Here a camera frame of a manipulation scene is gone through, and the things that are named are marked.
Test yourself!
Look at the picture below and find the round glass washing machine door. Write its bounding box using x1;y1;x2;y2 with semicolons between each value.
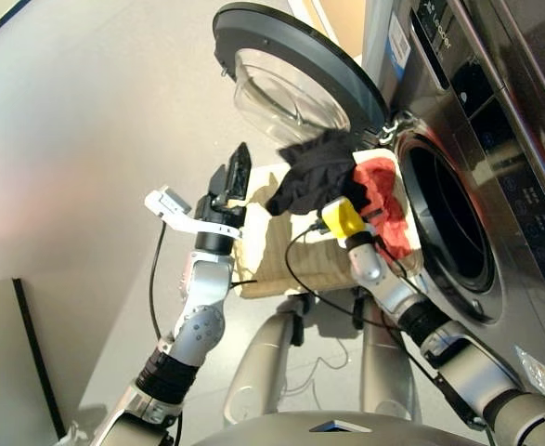
211;1;393;151

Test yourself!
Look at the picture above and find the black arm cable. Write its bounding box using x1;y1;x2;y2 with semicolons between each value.
284;222;497;434
148;222;184;446

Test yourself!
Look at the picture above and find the blue white energy label sticker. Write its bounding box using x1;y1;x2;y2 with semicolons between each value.
386;10;413;72

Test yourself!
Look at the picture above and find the pale woven laundry basket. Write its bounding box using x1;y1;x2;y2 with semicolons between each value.
230;148;426;301

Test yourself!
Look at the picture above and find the grey robot torso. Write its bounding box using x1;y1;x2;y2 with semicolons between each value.
191;410;501;446

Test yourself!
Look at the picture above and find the red garment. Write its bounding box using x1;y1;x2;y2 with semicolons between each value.
352;157;415;262

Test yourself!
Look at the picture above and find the silver robot leg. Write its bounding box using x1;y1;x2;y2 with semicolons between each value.
359;296;418;418
222;296;302;426

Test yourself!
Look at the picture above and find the grey front-load washing machine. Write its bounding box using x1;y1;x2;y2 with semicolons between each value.
359;0;545;411

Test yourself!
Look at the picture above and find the thin white floor cable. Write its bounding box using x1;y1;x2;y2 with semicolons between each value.
279;337;353;406

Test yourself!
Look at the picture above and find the clear plastic document sticker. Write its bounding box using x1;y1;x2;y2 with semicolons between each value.
513;344;545;411

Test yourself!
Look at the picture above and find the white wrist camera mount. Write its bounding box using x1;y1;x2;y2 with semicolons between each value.
143;185;245;241

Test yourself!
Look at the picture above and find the black basket stand leg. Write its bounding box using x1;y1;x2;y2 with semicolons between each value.
352;287;367;332
290;296;313;348

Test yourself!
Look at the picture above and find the black garment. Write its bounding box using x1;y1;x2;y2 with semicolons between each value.
264;129;371;217

